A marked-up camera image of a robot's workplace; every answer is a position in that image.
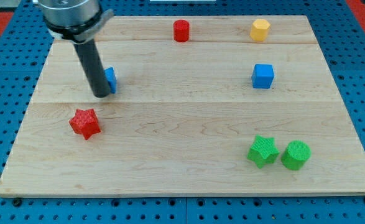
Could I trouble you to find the blue cube block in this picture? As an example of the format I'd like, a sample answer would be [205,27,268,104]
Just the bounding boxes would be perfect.
[251,64,274,89]

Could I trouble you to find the green star block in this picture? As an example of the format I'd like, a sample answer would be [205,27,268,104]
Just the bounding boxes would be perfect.
[247,135,280,169]

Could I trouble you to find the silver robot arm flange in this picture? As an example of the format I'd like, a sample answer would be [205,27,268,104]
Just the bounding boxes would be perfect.
[32,0,114,45]

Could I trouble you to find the red cylinder block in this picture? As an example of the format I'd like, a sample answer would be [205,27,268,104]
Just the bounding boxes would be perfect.
[173,19,190,42]

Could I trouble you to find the green cylinder block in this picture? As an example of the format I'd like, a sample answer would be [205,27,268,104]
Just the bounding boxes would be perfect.
[281,140,312,170]

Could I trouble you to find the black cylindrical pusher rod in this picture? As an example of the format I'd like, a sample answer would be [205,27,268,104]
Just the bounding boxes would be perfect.
[74,39,111,98]

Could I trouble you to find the blue block behind rod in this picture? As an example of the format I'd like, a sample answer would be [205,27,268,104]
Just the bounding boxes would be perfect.
[104,67,117,94]

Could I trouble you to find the light wooden board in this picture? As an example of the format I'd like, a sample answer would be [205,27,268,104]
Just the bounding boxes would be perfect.
[0,16,365,198]

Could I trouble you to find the yellow hexagon block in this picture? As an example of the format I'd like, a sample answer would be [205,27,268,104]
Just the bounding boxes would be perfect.
[249,19,270,42]

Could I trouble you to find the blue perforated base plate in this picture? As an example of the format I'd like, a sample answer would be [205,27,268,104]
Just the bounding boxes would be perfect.
[0,0,365,223]

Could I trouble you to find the red star block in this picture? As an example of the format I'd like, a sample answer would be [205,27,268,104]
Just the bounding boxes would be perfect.
[69,108,101,140]

